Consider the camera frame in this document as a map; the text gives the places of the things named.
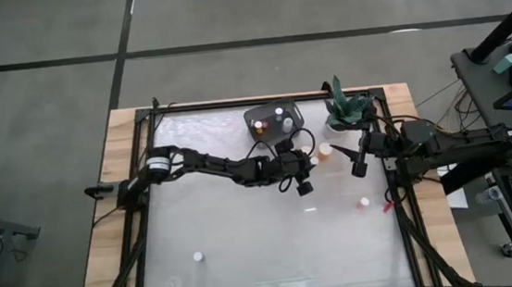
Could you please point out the blue bottle with red pills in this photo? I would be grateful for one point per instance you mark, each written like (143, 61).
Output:
(363, 203)

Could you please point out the large orange pill bottle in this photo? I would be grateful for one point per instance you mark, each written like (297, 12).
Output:
(325, 149)

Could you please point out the black caster wheel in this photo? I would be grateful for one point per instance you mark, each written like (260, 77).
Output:
(508, 250)

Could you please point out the clear plastic water bottle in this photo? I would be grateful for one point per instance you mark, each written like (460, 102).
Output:
(488, 195)

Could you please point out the green leafy plant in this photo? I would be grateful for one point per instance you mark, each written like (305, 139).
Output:
(343, 108)

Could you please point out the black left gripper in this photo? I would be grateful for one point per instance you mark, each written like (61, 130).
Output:
(291, 168)

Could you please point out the white opaque pill bottle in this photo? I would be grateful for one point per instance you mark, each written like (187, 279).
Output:
(288, 123)

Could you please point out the pink pill bottle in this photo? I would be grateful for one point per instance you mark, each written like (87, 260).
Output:
(265, 125)

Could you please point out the white paper sheet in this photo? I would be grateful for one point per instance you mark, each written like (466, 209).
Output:
(457, 198)

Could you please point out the grey plastic bin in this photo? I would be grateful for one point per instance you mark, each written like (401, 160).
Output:
(265, 112)

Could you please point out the white-capped pill bottle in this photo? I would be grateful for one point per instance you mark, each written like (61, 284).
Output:
(198, 256)
(314, 160)

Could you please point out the black aluminium table frame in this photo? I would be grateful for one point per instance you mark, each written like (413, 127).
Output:
(211, 105)

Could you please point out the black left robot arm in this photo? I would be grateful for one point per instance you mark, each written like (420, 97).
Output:
(211, 163)

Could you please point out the white plant pot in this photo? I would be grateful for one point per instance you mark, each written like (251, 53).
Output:
(331, 132)

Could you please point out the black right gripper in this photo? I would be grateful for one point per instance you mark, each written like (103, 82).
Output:
(368, 147)

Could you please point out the dark grey side desk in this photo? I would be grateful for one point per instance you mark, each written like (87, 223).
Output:
(479, 96)

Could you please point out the teal pill bottle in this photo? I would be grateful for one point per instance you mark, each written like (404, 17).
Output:
(278, 112)

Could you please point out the black stand pole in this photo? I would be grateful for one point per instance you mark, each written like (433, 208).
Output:
(506, 26)

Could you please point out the small orange pill bottle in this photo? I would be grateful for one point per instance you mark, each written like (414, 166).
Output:
(305, 149)
(258, 125)

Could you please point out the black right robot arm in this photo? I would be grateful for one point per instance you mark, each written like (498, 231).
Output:
(461, 149)

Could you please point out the wooden table board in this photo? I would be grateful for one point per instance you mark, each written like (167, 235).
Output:
(399, 103)

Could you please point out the small teal box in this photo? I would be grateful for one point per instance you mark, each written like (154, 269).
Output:
(504, 63)

